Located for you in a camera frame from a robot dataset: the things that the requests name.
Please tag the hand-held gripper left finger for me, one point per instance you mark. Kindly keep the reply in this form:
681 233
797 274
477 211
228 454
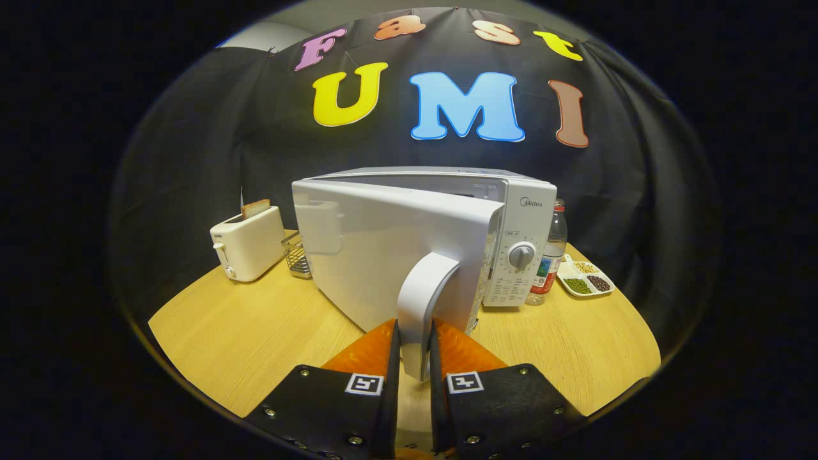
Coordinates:
391 396

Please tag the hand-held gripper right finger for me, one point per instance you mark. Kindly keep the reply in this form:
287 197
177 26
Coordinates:
438 396

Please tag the white microwave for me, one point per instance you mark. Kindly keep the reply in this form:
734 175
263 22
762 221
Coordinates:
383 243

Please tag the white divided bean dish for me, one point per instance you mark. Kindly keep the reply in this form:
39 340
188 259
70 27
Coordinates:
578 285

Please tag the clear plastic water bottle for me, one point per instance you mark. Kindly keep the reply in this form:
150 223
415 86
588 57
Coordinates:
553 249

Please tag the cream toaster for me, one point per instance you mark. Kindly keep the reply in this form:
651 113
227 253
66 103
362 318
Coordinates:
252 246

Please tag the toast slice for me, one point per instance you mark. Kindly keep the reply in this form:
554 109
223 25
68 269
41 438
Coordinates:
255 208

